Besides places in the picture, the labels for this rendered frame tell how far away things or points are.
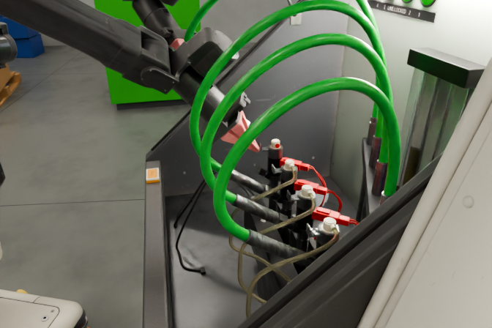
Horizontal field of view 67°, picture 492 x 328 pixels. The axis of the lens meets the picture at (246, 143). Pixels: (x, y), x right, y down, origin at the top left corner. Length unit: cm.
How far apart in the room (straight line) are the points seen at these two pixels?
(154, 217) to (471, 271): 62
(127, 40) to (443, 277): 48
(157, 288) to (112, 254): 155
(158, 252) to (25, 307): 103
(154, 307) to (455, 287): 44
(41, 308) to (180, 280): 91
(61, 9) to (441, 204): 49
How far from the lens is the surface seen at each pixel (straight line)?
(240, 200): 54
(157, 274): 70
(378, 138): 68
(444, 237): 36
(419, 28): 79
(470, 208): 34
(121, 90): 400
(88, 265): 220
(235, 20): 706
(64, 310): 163
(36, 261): 234
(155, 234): 77
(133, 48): 58
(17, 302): 174
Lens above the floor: 144
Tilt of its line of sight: 27 degrees down
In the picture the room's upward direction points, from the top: straight up
